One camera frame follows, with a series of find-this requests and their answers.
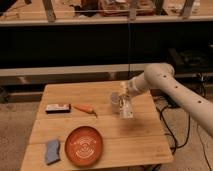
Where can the black red small box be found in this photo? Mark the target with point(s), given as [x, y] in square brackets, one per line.
[57, 108]

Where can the black equipment on shelf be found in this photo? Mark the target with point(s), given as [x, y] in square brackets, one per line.
[191, 60]

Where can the orange patterned plate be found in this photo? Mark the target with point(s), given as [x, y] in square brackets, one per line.
[84, 146]

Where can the orange carrot toy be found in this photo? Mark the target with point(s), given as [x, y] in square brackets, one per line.
[84, 108]

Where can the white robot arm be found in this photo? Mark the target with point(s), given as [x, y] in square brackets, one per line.
[161, 76]

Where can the long wooden shelf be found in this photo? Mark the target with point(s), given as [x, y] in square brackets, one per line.
[42, 75]

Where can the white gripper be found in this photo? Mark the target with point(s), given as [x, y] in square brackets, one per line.
[124, 92]

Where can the translucent plastic cup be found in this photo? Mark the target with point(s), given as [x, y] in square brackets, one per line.
[114, 102]

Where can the black power adapter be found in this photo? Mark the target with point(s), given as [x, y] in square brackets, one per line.
[171, 102]

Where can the wooden table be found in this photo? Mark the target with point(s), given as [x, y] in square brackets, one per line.
[139, 140]

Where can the blue grey sponge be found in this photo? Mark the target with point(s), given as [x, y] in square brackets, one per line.
[52, 151]

